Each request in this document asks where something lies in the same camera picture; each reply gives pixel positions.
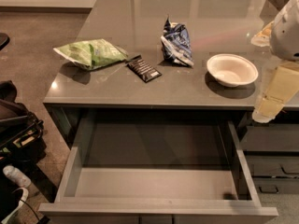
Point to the black bag on floor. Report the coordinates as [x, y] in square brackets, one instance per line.
[19, 127]

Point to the open grey top drawer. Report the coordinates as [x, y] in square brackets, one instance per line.
[156, 167]

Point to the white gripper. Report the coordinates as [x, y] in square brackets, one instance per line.
[286, 32]

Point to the blue white snack bag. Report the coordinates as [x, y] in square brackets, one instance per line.
[176, 45]

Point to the dark round stool edge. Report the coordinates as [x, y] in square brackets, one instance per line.
[4, 39]

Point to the green chip bag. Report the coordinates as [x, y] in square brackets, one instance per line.
[92, 54]

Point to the black rxbar chocolate bar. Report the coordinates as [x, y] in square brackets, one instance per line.
[143, 69]

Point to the white paper bowl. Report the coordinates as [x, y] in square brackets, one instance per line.
[232, 70]

